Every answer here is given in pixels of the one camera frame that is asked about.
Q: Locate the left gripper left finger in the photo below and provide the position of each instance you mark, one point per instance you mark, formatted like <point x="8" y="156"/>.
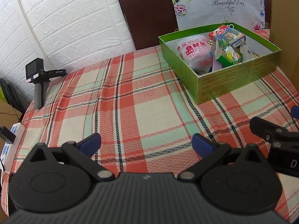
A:
<point x="79" y="155"/>

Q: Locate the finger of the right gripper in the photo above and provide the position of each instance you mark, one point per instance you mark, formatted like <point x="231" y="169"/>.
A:
<point x="295" y="112"/>

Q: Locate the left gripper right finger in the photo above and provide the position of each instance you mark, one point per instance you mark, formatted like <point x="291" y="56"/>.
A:
<point x="211" y="154"/>

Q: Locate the green card box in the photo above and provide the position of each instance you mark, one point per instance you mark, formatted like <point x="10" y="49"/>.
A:
<point x="226" y="54"/>

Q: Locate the blue card deck box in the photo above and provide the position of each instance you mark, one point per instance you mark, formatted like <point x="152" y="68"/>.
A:
<point x="231" y="36"/>

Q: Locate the red playing card box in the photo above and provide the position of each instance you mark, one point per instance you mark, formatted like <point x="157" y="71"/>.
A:
<point x="218" y="31"/>

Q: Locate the white patterned drawstring pouch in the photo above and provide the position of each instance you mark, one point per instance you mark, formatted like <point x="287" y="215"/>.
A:
<point x="247" y="53"/>

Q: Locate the green cardboard box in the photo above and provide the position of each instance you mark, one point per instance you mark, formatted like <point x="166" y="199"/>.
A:
<point x="230" y="76"/>

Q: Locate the plaid bed sheet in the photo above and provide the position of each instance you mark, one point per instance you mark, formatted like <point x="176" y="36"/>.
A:
<point x="145" y="115"/>

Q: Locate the black power adapter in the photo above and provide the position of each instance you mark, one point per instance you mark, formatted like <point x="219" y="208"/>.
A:
<point x="7" y="135"/>

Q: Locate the white power strip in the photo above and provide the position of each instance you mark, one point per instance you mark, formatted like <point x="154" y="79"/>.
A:
<point x="9" y="150"/>

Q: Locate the spare black handheld gripper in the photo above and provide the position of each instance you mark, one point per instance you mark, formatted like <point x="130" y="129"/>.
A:
<point x="36" y="74"/>

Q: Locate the brown cardboard panel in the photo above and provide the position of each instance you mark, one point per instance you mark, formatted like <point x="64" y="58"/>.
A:
<point x="284" y="34"/>

